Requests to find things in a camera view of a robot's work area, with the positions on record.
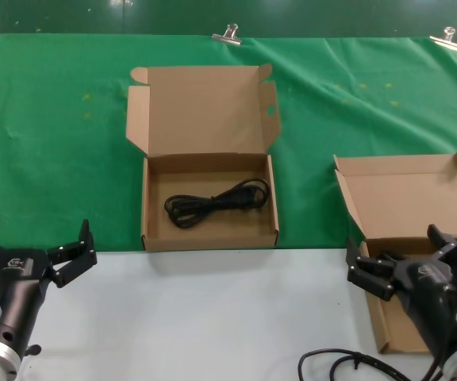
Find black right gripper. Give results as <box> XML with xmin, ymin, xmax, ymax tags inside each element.
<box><xmin>345</xmin><ymin>224</ymin><xmax>457</xmax><ymax>358</ymax></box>

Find silver binder clip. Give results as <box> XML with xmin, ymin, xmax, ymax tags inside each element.
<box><xmin>428</xmin><ymin>26</ymin><xmax>457</xmax><ymax>52</ymax></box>
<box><xmin>211</xmin><ymin>22</ymin><xmax>244</xmax><ymax>48</ymax></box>

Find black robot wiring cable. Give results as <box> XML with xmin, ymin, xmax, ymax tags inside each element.
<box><xmin>298</xmin><ymin>348</ymin><xmax>402</xmax><ymax>381</ymax></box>

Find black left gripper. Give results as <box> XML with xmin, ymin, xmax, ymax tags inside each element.
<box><xmin>0</xmin><ymin>216</ymin><xmax>98</xmax><ymax>358</ymax></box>

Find large open cardboard box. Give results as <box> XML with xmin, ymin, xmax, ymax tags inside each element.
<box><xmin>125</xmin><ymin>62</ymin><xmax>283</xmax><ymax>252</ymax></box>

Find small open cardboard box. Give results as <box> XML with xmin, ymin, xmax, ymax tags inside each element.
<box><xmin>333</xmin><ymin>149</ymin><xmax>457</xmax><ymax>355</ymax></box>

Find green table cloth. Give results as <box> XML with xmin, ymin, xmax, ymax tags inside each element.
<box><xmin>0</xmin><ymin>33</ymin><xmax>457</xmax><ymax>252</ymax></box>

